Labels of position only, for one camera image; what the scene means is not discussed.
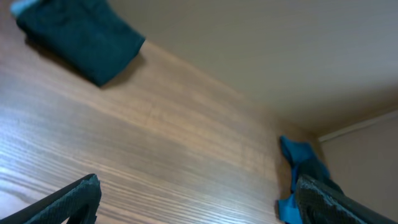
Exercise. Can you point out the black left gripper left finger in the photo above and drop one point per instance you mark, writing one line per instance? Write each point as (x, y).
(76, 203)

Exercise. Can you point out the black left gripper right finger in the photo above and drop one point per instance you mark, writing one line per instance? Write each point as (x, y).
(318, 203)

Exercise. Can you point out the black shorts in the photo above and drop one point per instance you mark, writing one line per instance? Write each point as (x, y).
(87, 34)

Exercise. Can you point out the black garment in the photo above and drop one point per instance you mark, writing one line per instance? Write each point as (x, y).
(315, 169)

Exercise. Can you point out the light blue jeans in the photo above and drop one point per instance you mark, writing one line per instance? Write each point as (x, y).
(19, 6)

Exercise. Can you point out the dark blue garment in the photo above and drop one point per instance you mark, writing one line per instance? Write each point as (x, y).
(295, 153)

